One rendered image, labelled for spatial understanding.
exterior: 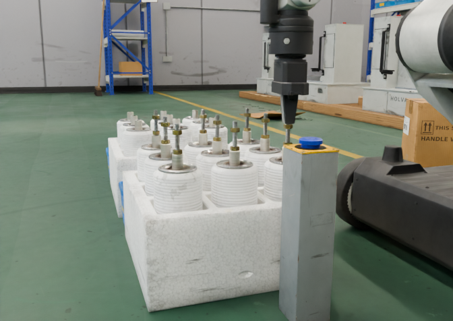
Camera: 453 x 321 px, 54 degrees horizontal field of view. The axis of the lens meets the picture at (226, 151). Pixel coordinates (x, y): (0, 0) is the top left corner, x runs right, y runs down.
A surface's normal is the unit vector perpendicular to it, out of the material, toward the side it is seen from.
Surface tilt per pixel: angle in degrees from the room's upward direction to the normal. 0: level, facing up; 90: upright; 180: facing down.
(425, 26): 74
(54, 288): 0
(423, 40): 95
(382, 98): 90
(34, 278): 0
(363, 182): 90
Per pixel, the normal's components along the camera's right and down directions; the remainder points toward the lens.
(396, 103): -0.94, 0.06
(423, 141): -0.15, 0.19
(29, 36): 0.34, 0.18
